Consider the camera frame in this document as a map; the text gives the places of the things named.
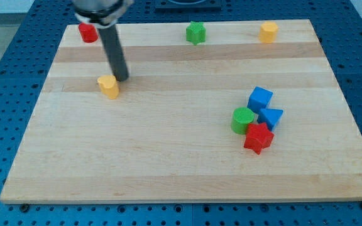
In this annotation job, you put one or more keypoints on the yellow heart block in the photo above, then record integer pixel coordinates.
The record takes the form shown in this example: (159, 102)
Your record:
(108, 86)

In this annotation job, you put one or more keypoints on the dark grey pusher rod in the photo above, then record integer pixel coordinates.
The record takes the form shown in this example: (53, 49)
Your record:
(114, 52)

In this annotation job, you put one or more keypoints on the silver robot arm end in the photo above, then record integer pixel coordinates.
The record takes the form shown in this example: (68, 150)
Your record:
(100, 13)

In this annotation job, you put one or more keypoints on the light wooden board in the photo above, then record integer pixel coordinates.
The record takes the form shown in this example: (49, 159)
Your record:
(167, 138)

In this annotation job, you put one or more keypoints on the green cylinder block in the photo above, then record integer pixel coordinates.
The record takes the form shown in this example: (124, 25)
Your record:
(242, 116)

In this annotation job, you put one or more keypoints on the blue cube block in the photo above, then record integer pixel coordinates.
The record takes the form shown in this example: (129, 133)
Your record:
(259, 99)

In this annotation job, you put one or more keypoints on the red star block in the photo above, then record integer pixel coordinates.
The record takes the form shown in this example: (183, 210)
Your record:
(258, 137)

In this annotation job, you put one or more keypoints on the green star block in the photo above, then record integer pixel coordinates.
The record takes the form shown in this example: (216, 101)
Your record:
(195, 32)

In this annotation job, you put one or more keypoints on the blue triangle block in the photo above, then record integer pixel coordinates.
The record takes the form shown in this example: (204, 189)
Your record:
(270, 117)

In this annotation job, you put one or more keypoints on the yellow hexagon block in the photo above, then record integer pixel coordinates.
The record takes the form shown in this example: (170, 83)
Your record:
(268, 32)

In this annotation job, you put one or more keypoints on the red cylinder block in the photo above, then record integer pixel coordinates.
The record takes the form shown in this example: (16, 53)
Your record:
(88, 32)

